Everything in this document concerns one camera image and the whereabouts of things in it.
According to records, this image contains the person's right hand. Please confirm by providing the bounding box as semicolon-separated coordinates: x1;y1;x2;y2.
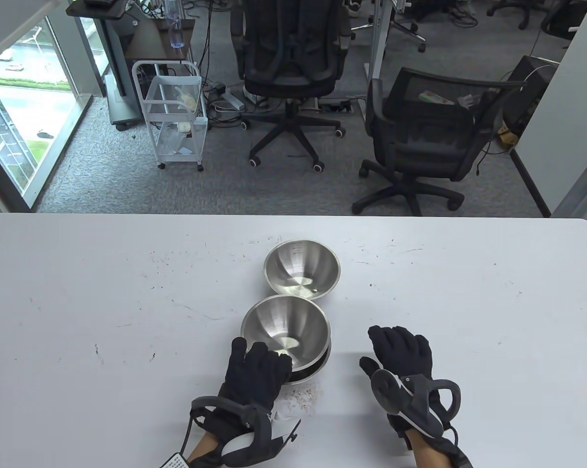
360;326;464;451

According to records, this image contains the steel mixing bowl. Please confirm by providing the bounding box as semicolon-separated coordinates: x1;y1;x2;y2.
286;336;333;382
241;295;331;371
263;239;341;300

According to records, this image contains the grey hand tracker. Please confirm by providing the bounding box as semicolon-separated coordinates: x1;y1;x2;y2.
190;396;302;468
370;369;462;437

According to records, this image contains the clear water bottle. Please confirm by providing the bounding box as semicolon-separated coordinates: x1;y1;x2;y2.
165;0;185;49

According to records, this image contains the person's left forearm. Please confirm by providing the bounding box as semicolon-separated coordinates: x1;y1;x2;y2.
186;431;226;468

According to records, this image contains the black mesh office chair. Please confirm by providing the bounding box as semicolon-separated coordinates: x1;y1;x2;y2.
352;67;527;216

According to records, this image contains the black office chair base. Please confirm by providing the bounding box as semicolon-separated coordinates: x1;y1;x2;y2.
487;0;547;30

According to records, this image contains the glass window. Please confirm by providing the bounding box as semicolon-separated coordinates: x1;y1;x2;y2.
0;15;95;211

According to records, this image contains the black computer tower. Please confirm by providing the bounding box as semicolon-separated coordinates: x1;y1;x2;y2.
502;55;559;137

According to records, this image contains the black high-back office chair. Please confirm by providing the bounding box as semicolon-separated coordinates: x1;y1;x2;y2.
230;0;353;172

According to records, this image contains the brown side table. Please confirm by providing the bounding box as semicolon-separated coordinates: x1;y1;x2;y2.
126;19;196;63

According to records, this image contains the white wire cart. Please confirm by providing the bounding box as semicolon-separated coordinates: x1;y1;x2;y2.
132;60;209;172

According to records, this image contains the grey rolling stand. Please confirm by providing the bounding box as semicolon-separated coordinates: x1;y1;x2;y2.
66;0;143;131

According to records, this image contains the grey office chair base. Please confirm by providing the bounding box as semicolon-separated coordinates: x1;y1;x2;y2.
352;19;427;53

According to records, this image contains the grey right hand tracker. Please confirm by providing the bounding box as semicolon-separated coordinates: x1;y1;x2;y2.
370;369;462;437

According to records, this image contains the person's right forearm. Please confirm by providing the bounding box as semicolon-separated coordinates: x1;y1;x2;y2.
413;436;472;468

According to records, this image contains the grey left hand tracker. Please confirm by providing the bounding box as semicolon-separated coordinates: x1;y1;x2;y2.
190;396;302;468

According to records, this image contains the person's left hand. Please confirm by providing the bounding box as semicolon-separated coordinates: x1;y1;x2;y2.
195;337;294;459

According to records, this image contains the white frame post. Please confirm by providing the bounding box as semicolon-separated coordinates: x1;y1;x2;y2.
364;0;396;122

